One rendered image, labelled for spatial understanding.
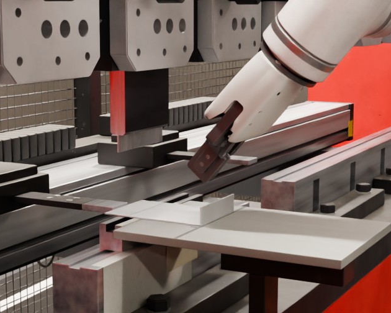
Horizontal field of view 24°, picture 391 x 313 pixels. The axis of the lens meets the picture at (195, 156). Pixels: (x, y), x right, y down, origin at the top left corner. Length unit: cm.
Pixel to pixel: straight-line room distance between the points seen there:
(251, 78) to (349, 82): 227
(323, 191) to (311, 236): 61
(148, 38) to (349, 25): 22
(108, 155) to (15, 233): 30
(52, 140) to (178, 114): 45
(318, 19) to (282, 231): 23
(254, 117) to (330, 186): 67
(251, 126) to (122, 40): 17
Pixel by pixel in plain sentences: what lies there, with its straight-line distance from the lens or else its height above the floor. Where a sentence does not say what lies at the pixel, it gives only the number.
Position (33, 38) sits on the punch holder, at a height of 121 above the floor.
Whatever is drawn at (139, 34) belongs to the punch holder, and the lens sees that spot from 97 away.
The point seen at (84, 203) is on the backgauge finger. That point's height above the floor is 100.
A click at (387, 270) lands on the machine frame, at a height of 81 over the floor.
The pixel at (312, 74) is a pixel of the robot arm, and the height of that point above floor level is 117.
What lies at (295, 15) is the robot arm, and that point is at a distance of 95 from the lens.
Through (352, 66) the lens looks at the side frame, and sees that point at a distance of 322.
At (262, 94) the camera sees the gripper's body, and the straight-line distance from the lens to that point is 96.
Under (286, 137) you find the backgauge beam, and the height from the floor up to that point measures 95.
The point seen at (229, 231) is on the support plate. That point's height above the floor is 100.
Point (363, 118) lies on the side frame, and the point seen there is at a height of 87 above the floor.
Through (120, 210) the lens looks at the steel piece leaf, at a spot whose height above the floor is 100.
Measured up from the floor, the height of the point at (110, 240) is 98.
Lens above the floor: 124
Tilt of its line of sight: 9 degrees down
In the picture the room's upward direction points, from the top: straight up
